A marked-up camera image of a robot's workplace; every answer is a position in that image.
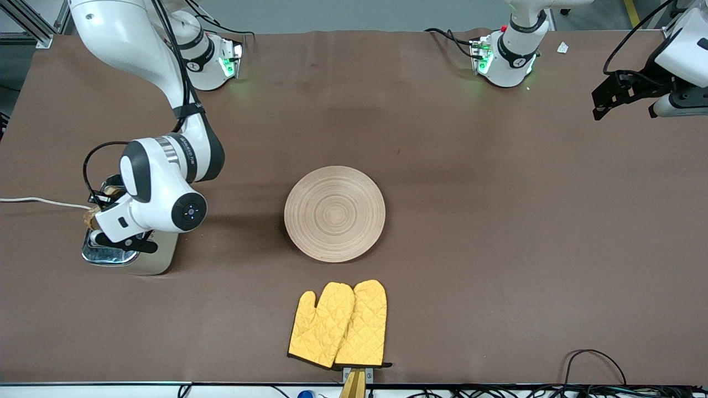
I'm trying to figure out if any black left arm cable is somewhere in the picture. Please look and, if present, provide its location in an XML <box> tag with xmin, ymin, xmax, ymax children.
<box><xmin>603</xmin><ymin>0</ymin><xmax>673</xmax><ymax>75</ymax></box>

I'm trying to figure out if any black base cable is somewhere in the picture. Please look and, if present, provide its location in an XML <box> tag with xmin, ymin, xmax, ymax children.
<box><xmin>191</xmin><ymin>0</ymin><xmax>256</xmax><ymax>42</ymax></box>
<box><xmin>425</xmin><ymin>28</ymin><xmax>477</xmax><ymax>59</ymax></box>

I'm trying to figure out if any large table cover mat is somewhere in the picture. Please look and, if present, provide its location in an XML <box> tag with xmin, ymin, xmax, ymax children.
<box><xmin>0</xmin><ymin>29</ymin><xmax>708</xmax><ymax>386</ymax></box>

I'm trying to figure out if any black cable bundle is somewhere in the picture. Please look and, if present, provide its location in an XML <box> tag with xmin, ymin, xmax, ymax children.
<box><xmin>368</xmin><ymin>383</ymin><xmax>708</xmax><ymax>398</ymax></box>

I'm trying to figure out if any yellow table edge clamp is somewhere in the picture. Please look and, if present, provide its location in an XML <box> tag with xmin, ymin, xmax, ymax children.
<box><xmin>341</xmin><ymin>366</ymin><xmax>374</xmax><ymax>398</ymax></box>

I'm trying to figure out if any green lit base connector box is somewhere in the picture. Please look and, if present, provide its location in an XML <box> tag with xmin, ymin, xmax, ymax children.
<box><xmin>469</xmin><ymin>34</ymin><xmax>494</xmax><ymax>76</ymax></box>
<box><xmin>218</xmin><ymin>38</ymin><xmax>245</xmax><ymax>79</ymax></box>

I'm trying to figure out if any yellow quilted oven mitt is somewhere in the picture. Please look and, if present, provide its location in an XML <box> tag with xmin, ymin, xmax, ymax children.
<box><xmin>287</xmin><ymin>282</ymin><xmax>355</xmax><ymax>369</ymax></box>
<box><xmin>334</xmin><ymin>280</ymin><xmax>393</xmax><ymax>370</ymax></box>

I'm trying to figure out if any black looped cable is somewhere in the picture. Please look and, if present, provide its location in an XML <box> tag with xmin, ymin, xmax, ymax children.
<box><xmin>561</xmin><ymin>349</ymin><xmax>628</xmax><ymax>387</ymax></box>

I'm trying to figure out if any round wooden plate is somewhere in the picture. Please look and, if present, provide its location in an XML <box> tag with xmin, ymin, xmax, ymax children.
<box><xmin>284</xmin><ymin>165</ymin><xmax>386</xmax><ymax>264</ymax></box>

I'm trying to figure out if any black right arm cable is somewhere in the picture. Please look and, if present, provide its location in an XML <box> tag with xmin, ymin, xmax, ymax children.
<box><xmin>82</xmin><ymin>0</ymin><xmax>194</xmax><ymax>208</ymax></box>

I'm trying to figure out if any slice of brown bread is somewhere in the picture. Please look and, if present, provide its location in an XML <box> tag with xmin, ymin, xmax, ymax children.
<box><xmin>83</xmin><ymin>187</ymin><xmax>126</xmax><ymax>231</ymax></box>

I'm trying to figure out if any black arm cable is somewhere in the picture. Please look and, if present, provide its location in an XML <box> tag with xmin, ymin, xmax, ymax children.
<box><xmin>82</xmin><ymin>0</ymin><xmax>194</xmax><ymax>208</ymax></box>
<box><xmin>603</xmin><ymin>0</ymin><xmax>673</xmax><ymax>75</ymax></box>

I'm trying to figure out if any aluminium frame strut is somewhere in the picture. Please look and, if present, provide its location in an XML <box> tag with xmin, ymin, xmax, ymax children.
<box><xmin>0</xmin><ymin>0</ymin><xmax>71</xmax><ymax>49</ymax></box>

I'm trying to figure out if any cream and chrome toaster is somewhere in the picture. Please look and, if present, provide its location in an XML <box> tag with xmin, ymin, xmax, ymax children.
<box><xmin>81</xmin><ymin>174</ymin><xmax>180</xmax><ymax>276</ymax></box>

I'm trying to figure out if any white toaster power cable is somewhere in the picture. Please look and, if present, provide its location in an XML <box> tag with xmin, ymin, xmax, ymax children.
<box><xmin>0</xmin><ymin>197</ymin><xmax>92</xmax><ymax>212</ymax></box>

